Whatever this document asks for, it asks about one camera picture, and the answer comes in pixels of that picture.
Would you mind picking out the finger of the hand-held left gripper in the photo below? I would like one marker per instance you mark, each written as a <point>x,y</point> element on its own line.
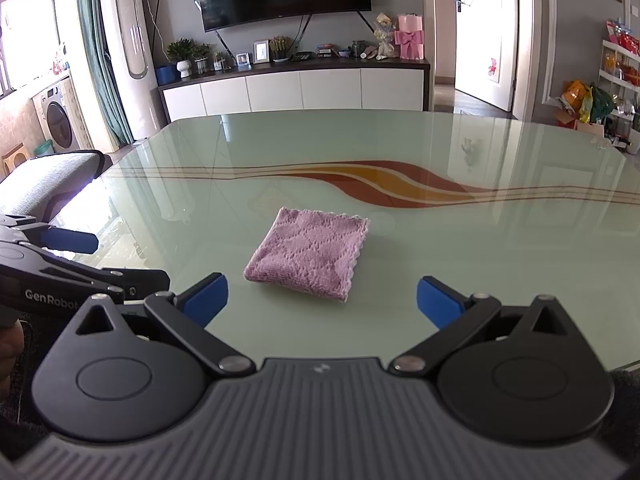
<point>145,280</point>
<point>70,241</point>

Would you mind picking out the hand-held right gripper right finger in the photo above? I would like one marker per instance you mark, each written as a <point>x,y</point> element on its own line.
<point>435,300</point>

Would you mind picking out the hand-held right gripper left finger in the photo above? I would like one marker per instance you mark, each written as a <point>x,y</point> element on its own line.
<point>210,300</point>

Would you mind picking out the pink towel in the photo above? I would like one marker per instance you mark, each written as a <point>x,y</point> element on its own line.
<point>310,255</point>

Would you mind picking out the grey fabric chair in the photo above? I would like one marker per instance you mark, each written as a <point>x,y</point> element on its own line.
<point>45,175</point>

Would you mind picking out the green plastic basin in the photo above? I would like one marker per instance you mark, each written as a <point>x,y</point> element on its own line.
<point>44,148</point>

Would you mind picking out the wooden stool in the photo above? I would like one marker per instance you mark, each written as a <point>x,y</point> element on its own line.
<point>14,159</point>

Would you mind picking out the grey washing machine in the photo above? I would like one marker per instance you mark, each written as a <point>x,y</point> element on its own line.
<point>60,115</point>

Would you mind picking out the green curtain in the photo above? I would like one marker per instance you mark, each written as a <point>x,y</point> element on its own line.
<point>97,60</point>

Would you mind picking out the blue pot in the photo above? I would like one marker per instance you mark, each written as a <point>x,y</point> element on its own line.
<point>164,76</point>

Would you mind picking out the window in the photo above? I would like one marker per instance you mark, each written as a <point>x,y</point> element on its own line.
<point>25,40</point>

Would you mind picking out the white standing air conditioner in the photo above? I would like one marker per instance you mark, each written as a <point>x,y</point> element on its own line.
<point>135,35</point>

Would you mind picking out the green plant in white pot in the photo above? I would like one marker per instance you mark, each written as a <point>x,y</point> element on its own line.
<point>181,55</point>

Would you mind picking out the small green potted plant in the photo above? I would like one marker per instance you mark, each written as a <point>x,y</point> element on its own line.
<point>201,57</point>

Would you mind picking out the white television cabinet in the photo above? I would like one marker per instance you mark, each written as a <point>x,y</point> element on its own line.
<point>300,90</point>

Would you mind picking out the cardboard box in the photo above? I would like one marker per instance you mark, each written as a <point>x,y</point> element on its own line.
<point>585,126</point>

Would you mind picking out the orange bag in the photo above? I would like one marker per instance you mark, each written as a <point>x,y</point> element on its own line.
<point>576,100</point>

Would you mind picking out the green bag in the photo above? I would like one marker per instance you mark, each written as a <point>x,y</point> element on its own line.
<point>602,105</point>

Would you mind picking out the black desk telephone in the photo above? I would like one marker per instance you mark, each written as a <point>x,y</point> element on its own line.
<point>302,57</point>

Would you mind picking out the yellow-green potted plant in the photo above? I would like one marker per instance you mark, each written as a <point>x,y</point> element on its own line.
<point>280,49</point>

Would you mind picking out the pink gift box with bow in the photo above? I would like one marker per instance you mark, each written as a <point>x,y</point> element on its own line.
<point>410,40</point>

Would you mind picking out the glass jar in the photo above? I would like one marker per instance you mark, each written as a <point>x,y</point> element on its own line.
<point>358,49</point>

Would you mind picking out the flower bouquet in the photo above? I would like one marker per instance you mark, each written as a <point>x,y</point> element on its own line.
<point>386,35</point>

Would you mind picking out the stack of books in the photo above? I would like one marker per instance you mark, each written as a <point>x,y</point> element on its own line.
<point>326,50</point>

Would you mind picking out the white door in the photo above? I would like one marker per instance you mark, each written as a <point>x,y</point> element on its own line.
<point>482,25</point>

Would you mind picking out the white shelf rack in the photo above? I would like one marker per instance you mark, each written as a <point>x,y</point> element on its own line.
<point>622,75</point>

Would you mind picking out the small blue photo frame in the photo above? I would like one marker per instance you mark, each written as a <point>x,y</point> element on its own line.
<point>243,59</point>

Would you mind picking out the white photo frame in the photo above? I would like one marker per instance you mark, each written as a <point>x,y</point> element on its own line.
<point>261,52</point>

